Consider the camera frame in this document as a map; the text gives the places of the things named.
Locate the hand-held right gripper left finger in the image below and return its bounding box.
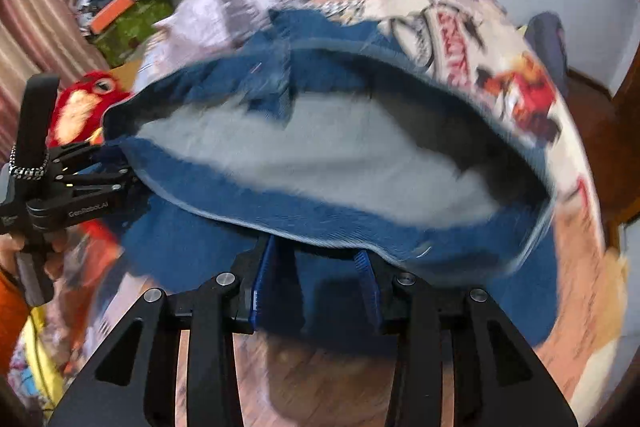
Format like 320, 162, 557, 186
47, 239, 278, 427

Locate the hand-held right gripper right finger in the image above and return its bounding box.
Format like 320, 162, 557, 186
352, 252, 593, 427

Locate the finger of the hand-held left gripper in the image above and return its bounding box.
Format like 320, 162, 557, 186
47, 143, 128, 172
55, 164, 143, 198

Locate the blue denim jacket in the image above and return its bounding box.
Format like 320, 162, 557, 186
102, 7, 561, 348

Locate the person's left hand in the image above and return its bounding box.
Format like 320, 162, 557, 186
0, 229, 71, 280

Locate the red plush toy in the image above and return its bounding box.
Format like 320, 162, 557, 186
47, 71, 136, 148

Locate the green patterned bag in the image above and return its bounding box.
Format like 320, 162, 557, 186
95, 0, 176, 68

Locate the orange box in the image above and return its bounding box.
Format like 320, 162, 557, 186
90, 0, 138, 32

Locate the striped brown curtain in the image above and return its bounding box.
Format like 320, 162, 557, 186
0, 0, 108, 168

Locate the patterned bed quilt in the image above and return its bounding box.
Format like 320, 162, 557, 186
155, 0, 321, 58

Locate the grey backpack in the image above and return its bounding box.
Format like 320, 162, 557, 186
522, 12, 568, 82

